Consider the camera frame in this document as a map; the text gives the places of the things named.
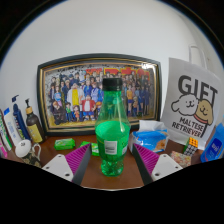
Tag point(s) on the white bottle blue cap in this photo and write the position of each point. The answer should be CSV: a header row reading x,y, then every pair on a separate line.
x,y
11,128

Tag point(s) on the colourful puzzle cube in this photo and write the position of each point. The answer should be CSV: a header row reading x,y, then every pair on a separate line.
x,y
191,146

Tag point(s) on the small floral patterned packet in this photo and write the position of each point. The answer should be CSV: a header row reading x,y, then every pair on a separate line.
x,y
181,159

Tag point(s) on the green wrapped soap bar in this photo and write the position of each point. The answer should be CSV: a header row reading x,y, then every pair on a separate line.
x,y
94,149
65,144

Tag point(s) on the black-framed cartoon group picture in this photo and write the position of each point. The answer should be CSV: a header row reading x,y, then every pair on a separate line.
x,y
66,96

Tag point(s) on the blue refill pouch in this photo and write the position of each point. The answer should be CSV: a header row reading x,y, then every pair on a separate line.
x,y
214,143

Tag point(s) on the brown pump bottle yellow label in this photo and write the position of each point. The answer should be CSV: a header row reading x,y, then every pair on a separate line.
x,y
34,128

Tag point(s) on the white paper gift bag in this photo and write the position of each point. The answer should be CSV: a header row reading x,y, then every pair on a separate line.
x,y
190,100

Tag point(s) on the dark blue pump bottle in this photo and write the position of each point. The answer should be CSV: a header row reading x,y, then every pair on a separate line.
x,y
20,121

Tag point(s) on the blue tissue pack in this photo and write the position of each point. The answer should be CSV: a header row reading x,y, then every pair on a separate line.
x,y
150,138

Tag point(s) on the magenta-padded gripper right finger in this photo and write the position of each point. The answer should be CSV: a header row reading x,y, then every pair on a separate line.
x,y
163,168

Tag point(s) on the green plastic drink bottle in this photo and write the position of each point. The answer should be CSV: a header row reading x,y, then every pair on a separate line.
x,y
112,133

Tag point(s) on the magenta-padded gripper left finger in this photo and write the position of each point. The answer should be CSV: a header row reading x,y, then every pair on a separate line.
x,y
61,166

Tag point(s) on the camouflage mug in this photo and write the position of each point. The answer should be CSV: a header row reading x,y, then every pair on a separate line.
x,y
28,153

